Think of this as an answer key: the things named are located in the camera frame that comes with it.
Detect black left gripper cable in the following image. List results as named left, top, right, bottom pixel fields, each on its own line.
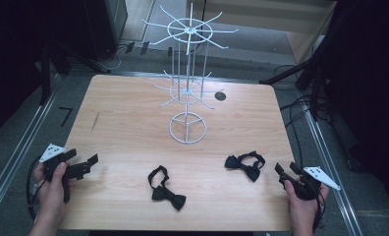
left=26, top=156, right=45, bottom=221

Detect white wire display rack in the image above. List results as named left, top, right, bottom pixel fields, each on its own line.
left=140, top=2, right=240, bottom=146

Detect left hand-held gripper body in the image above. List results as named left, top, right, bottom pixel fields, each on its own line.
left=38, top=143, right=92, bottom=205

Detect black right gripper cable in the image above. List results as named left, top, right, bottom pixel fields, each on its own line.
left=311, top=183, right=326, bottom=233

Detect white floor cable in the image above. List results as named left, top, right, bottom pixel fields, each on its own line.
left=107, top=43, right=128, bottom=72

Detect black bow tie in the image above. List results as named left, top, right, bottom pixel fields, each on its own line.
left=147, top=164, right=188, bottom=211
left=224, top=149, right=266, bottom=183

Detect person's left hand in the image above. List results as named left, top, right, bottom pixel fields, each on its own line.
left=33, top=161, right=75, bottom=214

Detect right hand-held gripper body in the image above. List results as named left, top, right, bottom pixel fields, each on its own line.
left=278, top=165, right=342, bottom=202

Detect person's right hand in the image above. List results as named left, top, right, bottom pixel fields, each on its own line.
left=283, top=178, right=330, bottom=228

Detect black metal stand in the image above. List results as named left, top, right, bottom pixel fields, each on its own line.
left=258, top=38, right=336, bottom=121
left=38, top=35, right=112, bottom=106

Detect light wooden board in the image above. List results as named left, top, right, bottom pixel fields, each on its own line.
left=186, top=0, right=338, bottom=65

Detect black floor cables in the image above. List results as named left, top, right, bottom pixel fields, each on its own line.
left=273, top=63, right=316, bottom=170

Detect metal floor rail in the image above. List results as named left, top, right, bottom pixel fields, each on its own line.
left=0, top=74, right=61, bottom=224
left=301, top=107, right=364, bottom=236

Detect dark cabinet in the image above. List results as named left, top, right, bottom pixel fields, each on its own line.
left=83, top=0, right=129, bottom=62

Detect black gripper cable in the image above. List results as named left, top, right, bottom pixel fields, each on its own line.
left=311, top=183, right=326, bottom=233
left=26, top=156, right=45, bottom=221

